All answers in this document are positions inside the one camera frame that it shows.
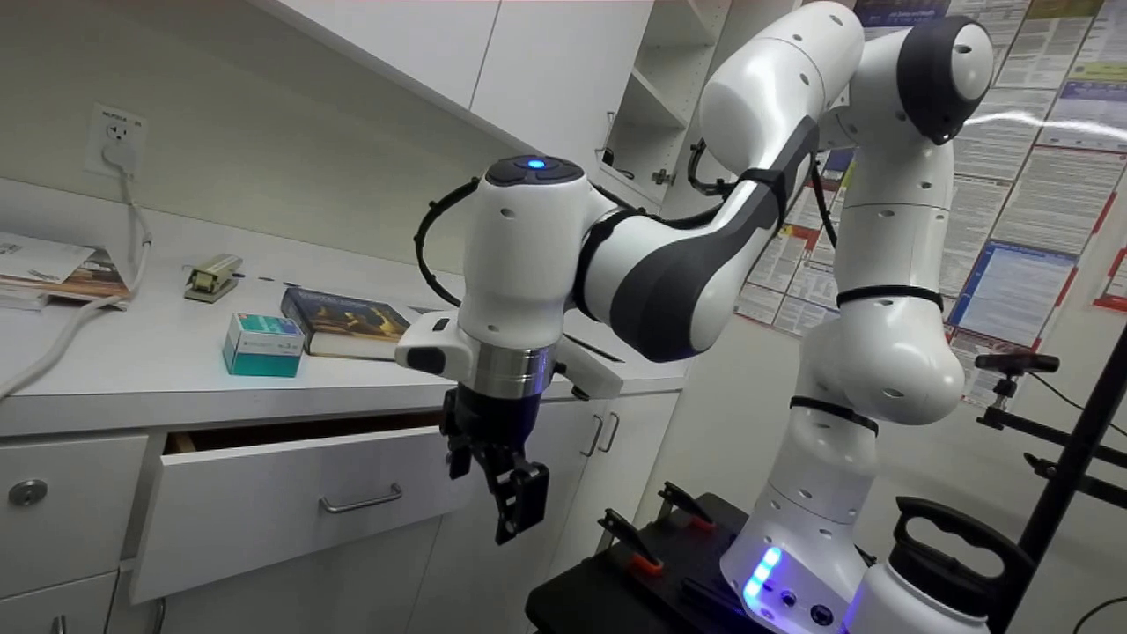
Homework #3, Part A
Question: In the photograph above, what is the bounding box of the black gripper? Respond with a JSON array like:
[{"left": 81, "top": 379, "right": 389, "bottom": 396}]
[{"left": 442, "top": 384, "right": 553, "bottom": 550}]

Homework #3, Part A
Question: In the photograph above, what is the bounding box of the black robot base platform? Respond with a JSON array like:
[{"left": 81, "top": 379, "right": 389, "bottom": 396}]
[{"left": 522, "top": 490, "right": 778, "bottom": 634}]

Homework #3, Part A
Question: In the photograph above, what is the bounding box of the white lower cabinet door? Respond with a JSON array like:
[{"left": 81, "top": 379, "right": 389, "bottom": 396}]
[
  {"left": 598, "top": 392, "right": 685, "bottom": 526},
  {"left": 530, "top": 393, "right": 610, "bottom": 577},
  {"left": 115, "top": 515, "right": 481, "bottom": 634}
]

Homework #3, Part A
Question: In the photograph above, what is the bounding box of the white cabinet door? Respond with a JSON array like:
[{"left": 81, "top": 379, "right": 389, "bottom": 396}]
[
  {"left": 275, "top": 0, "right": 506, "bottom": 109},
  {"left": 468, "top": 0, "right": 657, "bottom": 170},
  {"left": 598, "top": 392, "right": 685, "bottom": 526},
  {"left": 115, "top": 515, "right": 481, "bottom": 634},
  {"left": 530, "top": 393, "right": 610, "bottom": 577}
]

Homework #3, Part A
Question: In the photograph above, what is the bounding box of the open white upper cabinet shelf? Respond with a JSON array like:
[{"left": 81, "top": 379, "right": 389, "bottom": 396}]
[{"left": 594, "top": 0, "right": 803, "bottom": 220}]

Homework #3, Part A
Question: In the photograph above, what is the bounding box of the white upper cabinet door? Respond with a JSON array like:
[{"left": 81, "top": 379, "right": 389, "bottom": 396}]
[
  {"left": 275, "top": 0, "right": 506, "bottom": 109},
  {"left": 468, "top": 0, "right": 657, "bottom": 170}
]

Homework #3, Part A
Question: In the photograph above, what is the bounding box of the white drawer with lock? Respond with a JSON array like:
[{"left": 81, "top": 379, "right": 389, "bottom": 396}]
[{"left": 0, "top": 434, "right": 151, "bottom": 601}]

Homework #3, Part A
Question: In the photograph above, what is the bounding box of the white plain cabinet drawer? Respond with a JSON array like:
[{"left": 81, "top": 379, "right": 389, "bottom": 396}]
[{"left": 0, "top": 569, "right": 121, "bottom": 634}]

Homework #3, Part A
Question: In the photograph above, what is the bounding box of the black red clamp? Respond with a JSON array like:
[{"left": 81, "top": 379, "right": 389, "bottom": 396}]
[
  {"left": 594, "top": 503, "right": 670, "bottom": 580},
  {"left": 657, "top": 477, "right": 724, "bottom": 540}
]

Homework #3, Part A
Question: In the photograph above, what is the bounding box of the dark hardcover book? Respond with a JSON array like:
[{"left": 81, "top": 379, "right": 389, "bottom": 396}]
[{"left": 279, "top": 281, "right": 415, "bottom": 364}]

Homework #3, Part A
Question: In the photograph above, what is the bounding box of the teal small box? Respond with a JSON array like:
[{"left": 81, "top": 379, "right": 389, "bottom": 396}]
[{"left": 220, "top": 311, "right": 309, "bottom": 379}]

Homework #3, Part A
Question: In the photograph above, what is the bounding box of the metal stapler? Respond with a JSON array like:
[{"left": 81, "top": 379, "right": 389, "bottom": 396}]
[{"left": 184, "top": 253, "right": 247, "bottom": 305}]

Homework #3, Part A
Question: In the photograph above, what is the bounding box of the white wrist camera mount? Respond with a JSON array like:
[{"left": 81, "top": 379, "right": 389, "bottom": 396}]
[{"left": 394, "top": 305, "right": 627, "bottom": 402}]

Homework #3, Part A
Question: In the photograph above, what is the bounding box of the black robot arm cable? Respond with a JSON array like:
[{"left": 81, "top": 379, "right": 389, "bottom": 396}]
[{"left": 411, "top": 115, "right": 841, "bottom": 311}]

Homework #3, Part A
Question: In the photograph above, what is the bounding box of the colourful wall poster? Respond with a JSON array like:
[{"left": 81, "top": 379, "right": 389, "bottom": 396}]
[{"left": 736, "top": 143, "right": 852, "bottom": 342}]

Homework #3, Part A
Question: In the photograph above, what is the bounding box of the white power cable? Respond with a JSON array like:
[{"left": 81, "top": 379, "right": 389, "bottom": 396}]
[{"left": 0, "top": 143, "right": 157, "bottom": 402}]

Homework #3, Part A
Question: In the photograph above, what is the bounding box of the white jug black handle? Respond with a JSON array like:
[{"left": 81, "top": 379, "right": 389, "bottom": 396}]
[{"left": 846, "top": 492, "right": 1038, "bottom": 634}]

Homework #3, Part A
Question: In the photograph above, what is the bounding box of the white wall outlet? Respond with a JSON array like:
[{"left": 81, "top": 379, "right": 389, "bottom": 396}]
[{"left": 81, "top": 102, "right": 151, "bottom": 179}]

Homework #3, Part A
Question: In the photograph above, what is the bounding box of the blue bordered wall poster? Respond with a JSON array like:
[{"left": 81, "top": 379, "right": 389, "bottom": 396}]
[{"left": 945, "top": 234, "right": 1080, "bottom": 353}]

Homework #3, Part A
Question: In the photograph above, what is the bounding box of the black camera stand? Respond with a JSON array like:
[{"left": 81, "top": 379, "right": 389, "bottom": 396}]
[{"left": 972, "top": 328, "right": 1127, "bottom": 634}]

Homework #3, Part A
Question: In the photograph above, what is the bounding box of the white text wall poster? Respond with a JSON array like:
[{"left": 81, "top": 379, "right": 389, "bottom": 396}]
[
  {"left": 987, "top": 142, "right": 1123, "bottom": 259},
  {"left": 995, "top": 0, "right": 1127, "bottom": 150}
]

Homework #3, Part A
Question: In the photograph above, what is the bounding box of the small red wall poster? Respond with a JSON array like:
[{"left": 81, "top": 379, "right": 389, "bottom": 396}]
[{"left": 1093, "top": 242, "right": 1127, "bottom": 318}]

